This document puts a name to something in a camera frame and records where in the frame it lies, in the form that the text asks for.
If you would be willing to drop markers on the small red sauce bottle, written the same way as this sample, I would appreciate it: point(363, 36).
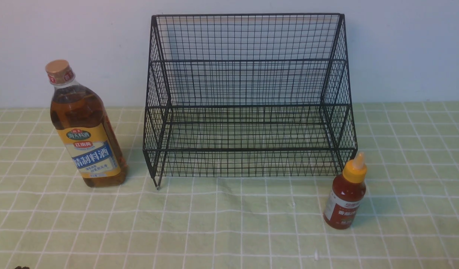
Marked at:
point(348, 190)

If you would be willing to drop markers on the green checkered tablecloth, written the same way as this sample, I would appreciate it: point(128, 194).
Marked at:
point(409, 217)

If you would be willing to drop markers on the black wire mesh rack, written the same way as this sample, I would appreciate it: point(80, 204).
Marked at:
point(241, 95)

